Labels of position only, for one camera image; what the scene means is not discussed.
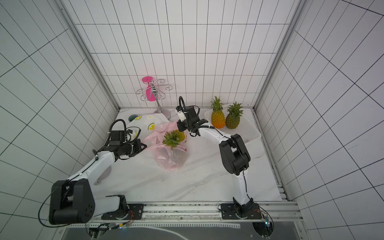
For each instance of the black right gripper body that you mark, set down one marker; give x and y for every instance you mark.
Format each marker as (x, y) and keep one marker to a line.
(183, 125)

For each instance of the white plastic perforated basket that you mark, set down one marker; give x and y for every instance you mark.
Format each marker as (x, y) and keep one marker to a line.
(246, 128)

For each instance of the aluminium mounting rail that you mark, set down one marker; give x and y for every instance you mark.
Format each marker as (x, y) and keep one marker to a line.
(188, 212)

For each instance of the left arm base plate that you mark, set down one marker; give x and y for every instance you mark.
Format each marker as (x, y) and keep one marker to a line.
(130, 212)

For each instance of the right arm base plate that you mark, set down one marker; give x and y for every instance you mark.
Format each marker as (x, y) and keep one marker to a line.
(250, 211)

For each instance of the orange yellow pineapple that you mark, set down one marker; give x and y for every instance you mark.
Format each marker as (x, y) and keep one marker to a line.
(218, 118)

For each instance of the pink plastic bag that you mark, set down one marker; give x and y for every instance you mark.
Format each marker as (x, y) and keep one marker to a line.
(165, 157)

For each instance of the pink silver cup stand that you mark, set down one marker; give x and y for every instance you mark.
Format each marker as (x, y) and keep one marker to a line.
(153, 93)

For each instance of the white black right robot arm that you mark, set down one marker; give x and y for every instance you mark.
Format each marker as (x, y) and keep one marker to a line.
(234, 155)

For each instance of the white plastic bag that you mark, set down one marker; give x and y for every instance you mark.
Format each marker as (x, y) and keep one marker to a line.
(144, 125)

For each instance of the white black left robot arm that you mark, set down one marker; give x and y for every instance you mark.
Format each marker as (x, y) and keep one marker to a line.
(72, 201)

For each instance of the yellow green pineapple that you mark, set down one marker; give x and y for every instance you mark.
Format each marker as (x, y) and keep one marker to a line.
(235, 111)

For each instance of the teal green cup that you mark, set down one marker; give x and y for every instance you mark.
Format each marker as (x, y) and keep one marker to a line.
(132, 117)

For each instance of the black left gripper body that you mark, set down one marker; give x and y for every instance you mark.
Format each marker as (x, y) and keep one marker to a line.
(131, 148)

